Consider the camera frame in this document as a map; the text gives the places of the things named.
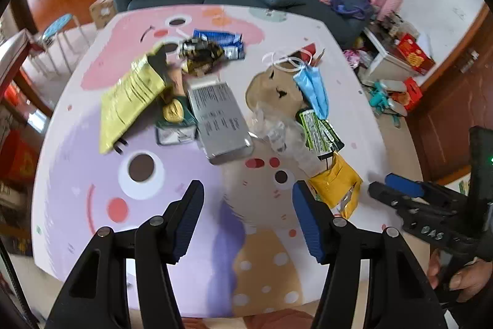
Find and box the person's right hand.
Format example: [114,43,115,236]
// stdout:
[427,249,493,294]

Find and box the red box with yellow print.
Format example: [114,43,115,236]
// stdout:
[0,128,40,184]

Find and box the silver rectangular box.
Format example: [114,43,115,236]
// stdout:
[186,78,255,165]

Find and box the cardboard box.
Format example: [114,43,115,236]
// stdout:
[89,0,118,30]

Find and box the wooden door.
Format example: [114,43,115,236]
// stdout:
[407,1,493,184]

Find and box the tan paper wrapper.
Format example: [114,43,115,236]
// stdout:
[166,65,190,99]

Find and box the small red gift box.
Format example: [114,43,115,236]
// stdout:
[392,76,423,113]

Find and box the blue face mask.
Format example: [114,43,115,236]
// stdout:
[263,47,332,120]

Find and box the yellow foil wrapper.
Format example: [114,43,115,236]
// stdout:
[307,151,363,220]

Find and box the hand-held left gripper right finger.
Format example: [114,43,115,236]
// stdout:
[292,180,449,329]

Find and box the clear crumpled plastic wrap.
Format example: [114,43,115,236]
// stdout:
[250,101,322,176]

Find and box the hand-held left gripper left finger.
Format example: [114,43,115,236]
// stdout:
[45,180,205,329]

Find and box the green packet with white label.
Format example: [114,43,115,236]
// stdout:
[299,109,344,161]

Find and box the black and gold crumpled wrapper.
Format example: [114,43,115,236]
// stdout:
[180,38,225,78]

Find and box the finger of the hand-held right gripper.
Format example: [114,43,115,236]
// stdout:
[368,182,452,219]
[384,173,463,205]

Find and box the pink cloth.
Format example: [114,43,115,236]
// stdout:
[366,0,404,22]

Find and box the blue snack wrapper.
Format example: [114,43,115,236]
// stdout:
[192,28,246,62]

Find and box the white low cabinet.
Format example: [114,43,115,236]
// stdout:
[363,26,436,84]

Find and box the teal plastic toy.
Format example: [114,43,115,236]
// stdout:
[367,80,406,118]

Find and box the dark green box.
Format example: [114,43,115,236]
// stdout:
[155,98,199,147]

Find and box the yellow-green snack bag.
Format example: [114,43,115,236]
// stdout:
[99,44,172,156]

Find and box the blue round stool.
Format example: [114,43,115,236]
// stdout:
[39,13,92,74]

